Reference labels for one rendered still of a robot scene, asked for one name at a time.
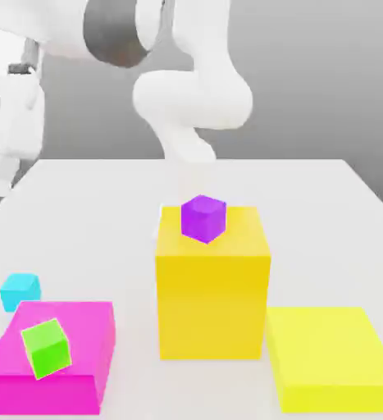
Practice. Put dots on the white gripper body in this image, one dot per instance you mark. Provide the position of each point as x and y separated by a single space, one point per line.
17 124

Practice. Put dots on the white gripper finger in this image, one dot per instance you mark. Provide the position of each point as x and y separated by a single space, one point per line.
4 174

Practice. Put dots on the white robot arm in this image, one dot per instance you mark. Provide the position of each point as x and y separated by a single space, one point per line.
194 98

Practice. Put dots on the small cyan cube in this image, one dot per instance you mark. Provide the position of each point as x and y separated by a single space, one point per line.
19 290

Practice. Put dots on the small green cube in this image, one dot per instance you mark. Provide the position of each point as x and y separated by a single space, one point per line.
46 349

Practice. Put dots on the small purple cube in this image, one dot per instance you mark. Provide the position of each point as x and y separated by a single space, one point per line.
203 218

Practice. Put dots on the large magenta box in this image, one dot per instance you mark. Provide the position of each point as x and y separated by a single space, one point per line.
86 331

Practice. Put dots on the large tall golden yellow box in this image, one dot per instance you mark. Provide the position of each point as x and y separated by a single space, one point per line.
210 302

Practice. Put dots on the large flat lemon yellow box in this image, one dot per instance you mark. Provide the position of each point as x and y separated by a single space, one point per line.
329 354

